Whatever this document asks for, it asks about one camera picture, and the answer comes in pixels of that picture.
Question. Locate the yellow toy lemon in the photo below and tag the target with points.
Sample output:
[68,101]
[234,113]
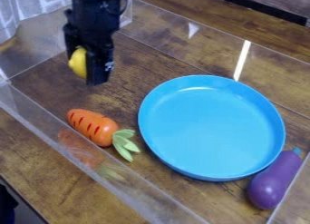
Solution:
[76,62]

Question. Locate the purple toy eggplant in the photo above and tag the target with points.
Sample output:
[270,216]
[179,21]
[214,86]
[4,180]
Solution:
[270,183]

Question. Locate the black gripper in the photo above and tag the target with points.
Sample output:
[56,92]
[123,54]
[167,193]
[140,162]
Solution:
[92,21]

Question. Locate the clear acrylic enclosure wall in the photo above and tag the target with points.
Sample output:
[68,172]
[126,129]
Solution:
[80,184]

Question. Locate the orange toy carrot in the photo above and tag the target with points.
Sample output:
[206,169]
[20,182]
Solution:
[103,131]

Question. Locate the blue round tray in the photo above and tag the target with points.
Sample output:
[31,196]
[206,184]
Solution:
[211,127]

